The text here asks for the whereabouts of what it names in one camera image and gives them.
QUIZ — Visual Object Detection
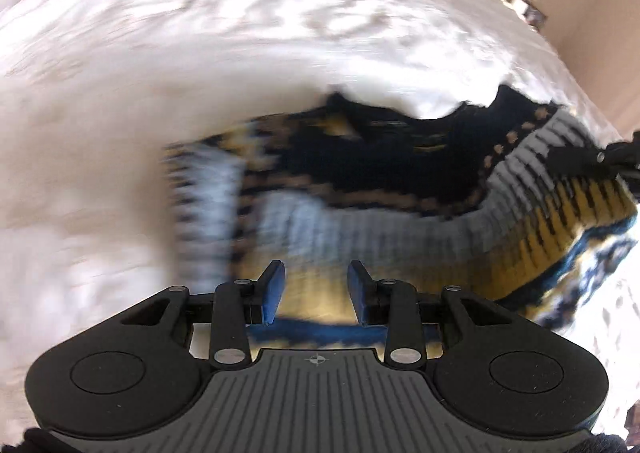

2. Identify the white floral embroidered bedspread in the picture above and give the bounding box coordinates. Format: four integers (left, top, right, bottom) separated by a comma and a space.
0, 0, 640, 434

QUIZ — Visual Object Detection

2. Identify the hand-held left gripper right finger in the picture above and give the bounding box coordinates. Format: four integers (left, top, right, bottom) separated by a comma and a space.
347, 260, 518, 367

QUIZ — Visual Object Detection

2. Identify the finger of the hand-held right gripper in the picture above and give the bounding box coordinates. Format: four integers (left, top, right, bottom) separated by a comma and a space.
546, 129, 640, 182

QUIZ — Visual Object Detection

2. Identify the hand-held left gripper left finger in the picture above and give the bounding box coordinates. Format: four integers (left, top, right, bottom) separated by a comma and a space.
120, 260, 287, 367

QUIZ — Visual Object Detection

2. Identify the navy yellow zigzag knit sweater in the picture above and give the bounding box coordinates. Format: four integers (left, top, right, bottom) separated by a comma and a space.
161, 83, 640, 349

